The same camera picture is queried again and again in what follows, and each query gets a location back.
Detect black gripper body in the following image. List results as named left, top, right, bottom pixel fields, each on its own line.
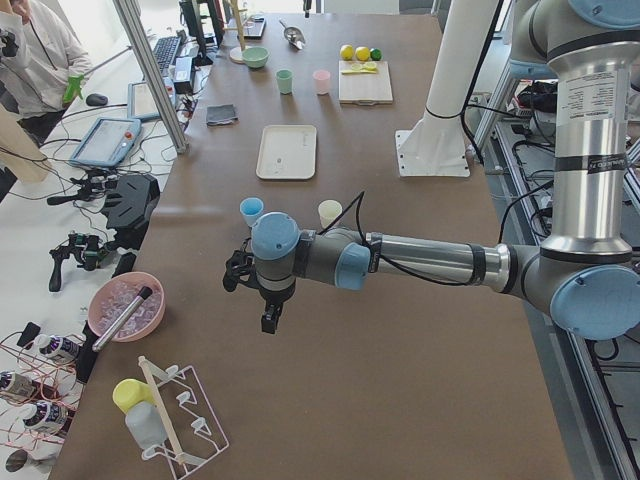
left=258, top=279, right=295, bottom=312

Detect cream cup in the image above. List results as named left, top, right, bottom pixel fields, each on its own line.
left=318, top=199, right=343, bottom=228

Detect pink cup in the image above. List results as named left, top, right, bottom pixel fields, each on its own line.
left=312, top=70, right=331, bottom=95

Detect cream rabbit tray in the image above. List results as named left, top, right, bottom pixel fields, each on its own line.
left=256, top=125, right=317, bottom=180

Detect blue cup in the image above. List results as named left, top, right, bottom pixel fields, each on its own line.
left=239, top=197, right=264, bottom=227

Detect metal muddler tube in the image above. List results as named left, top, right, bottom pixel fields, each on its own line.
left=92, top=286, right=153, bottom=353

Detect pink bowl with ice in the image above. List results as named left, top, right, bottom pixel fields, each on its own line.
left=88, top=272, right=166, bottom=343

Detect yellow cup on rack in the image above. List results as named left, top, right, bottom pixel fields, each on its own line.
left=112, top=378, right=155, bottom=414

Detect clear cup on rack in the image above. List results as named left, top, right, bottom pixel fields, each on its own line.
left=125, top=401, right=168, bottom=450

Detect grey folded cloth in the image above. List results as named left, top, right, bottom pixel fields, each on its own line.
left=206, top=104, right=238, bottom=126

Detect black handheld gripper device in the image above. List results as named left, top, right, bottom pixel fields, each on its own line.
left=48, top=231, right=115, bottom=292

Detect green cup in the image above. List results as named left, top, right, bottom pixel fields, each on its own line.
left=276, top=69, right=293, bottom=95

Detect blue teach pendant near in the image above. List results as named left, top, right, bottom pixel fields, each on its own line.
left=69, top=118, right=141, bottom=168

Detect blue teach pendant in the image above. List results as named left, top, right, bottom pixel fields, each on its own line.
left=69, top=118, right=141, bottom=168
left=127, top=81, right=160, bottom=122

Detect wooden cutting board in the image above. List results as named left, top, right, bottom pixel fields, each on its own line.
left=338, top=60, right=393, bottom=105

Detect blue teach pendant far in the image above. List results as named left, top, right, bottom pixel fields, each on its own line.
left=127, top=81, right=160, bottom=122

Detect yellow plastic knife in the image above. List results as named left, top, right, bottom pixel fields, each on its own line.
left=340, top=69, right=378, bottom=75

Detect green bowl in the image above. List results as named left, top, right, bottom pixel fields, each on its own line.
left=242, top=46, right=270, bottom=69

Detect wooden mug tree stand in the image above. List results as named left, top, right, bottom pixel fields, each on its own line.
left=224, top=0, right=252, bottom=64

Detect yellow lemon outer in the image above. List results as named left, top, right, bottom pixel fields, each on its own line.
left=339, top=44, right=354, bottom=61

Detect yellow lemon near board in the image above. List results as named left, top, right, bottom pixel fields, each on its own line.
left=355, top=46, right=371, bottom=62

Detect metal scoop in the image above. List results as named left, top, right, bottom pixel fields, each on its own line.
left=279, top=19, right=306, bottom=50

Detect green lime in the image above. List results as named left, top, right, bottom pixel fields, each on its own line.
left=370, top=48, right=383, bottom=61

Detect computer mouse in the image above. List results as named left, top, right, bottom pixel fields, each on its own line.
left=85, top=93, right=109, bottom=107

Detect black keyboard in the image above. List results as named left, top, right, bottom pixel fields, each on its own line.
left=152, top=36, right=181, bottom=70

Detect black monitor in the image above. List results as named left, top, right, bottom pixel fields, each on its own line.
left=179, top=0, right=225, bottom=67

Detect person in white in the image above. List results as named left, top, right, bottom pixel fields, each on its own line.
left=1, top=1, right=92, bottom=144

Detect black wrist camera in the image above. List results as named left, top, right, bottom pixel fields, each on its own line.
left=222, top=250, right=259, bottom=292

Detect white wire cup rack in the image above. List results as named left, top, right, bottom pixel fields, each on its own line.
left=138, top=356, right=230, bottom=479

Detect aluminium frame post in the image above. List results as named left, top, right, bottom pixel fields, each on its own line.
left=113, top=0, right=188, bottom=155

